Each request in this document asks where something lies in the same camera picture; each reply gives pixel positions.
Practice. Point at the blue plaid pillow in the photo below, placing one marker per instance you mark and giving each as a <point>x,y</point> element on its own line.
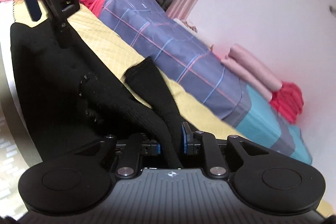
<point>146,28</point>

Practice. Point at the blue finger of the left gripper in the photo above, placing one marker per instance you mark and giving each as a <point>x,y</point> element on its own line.
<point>33,9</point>

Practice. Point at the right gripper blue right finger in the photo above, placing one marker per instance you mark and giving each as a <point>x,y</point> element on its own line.
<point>190,140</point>

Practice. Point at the yellow patterned quilt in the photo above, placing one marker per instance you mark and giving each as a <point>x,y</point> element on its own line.
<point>108,180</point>

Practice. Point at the black pants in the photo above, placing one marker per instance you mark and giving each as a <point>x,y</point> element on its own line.
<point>69,96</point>

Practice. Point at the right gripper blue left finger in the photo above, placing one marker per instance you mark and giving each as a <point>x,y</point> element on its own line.
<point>150,149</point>

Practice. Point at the folded pink garment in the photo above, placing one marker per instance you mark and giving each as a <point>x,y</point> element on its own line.
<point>246,66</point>

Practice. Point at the folded red garment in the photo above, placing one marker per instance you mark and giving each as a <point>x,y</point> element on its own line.
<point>288,101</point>

